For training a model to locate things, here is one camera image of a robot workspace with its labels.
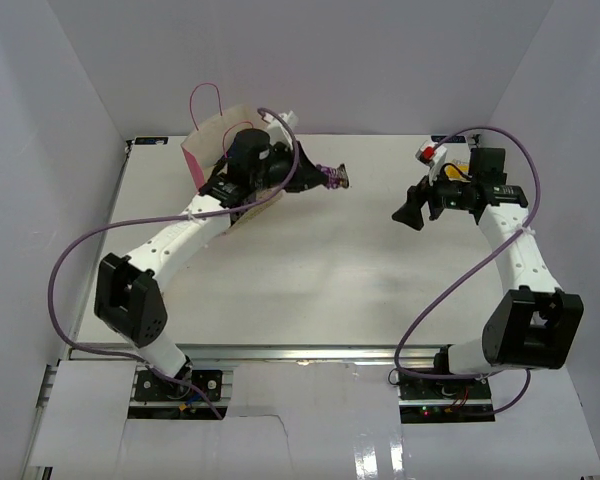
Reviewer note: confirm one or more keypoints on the dark snack bar edge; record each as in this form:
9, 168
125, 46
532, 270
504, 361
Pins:
336, 177

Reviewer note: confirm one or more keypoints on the yellow snack packet corner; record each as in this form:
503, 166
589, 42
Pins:
458, 172

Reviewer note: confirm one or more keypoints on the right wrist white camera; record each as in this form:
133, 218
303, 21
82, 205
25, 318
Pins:
433, 157

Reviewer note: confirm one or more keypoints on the aluminium table front rail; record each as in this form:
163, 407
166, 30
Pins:
381, 353

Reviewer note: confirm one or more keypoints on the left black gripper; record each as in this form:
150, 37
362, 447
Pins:
307, 176

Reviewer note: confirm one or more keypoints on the left blue table label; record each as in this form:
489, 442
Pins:
150, 141

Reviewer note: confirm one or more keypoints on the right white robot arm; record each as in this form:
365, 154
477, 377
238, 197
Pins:
534, 325

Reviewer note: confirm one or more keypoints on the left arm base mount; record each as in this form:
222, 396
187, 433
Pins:
153, 398

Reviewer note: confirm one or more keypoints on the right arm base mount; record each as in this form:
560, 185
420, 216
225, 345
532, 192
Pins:
441, 401

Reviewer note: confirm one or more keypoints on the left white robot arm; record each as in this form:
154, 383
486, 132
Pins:
129, 288

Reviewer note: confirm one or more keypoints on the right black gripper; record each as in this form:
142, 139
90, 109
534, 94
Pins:
417, 197

